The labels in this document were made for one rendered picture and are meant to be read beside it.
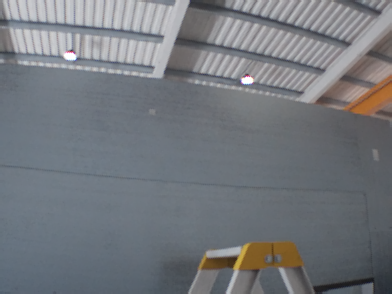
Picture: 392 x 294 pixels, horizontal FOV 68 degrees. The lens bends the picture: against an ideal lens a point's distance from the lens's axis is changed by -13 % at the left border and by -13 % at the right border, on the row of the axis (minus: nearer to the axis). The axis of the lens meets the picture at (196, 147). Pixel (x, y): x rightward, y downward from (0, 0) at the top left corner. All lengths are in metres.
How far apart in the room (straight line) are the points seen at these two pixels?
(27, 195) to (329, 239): 1.56
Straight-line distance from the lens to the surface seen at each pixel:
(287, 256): 0.95
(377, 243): 2.17
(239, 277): 0.91
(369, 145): 2.32
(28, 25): 9.28
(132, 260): 1.49
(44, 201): 1.53
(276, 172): 1.79
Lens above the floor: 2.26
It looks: 21 degrees up
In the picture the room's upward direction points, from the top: straight up
